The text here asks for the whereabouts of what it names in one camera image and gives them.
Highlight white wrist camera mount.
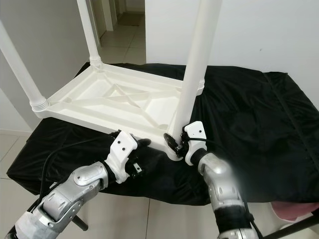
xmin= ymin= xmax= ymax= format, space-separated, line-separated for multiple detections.
xmin=106 ymin=130 xmax=139 ymax=184
xmin=182 ymin=121 xmax=207 ymax=166

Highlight black metal bar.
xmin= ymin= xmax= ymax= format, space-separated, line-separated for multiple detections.
xmin=262 ymin=214 xmax=319 ymax=239

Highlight black table cloth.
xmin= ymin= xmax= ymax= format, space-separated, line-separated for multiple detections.
xmin=6 ymin=63 xmax=319 ymax=206

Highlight black metal stand leg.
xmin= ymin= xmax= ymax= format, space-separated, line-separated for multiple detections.
xmin=75 ymin=217 xmax=88 ymax=232

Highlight pink seat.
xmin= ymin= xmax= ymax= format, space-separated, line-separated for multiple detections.
xmin=269 ymin=202 xmax=319 ymax=222

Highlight beige door frame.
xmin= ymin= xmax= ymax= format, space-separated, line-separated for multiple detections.
xmin=97 ymin=0 xmax=115 ymax=30

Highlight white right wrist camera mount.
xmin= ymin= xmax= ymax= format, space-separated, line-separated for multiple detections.
xmin=182 ymin=121 xmax=207 ymax=166

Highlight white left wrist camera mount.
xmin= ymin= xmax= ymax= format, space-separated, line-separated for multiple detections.
xmin=106 ymin=130 xmax=139 ymax=184

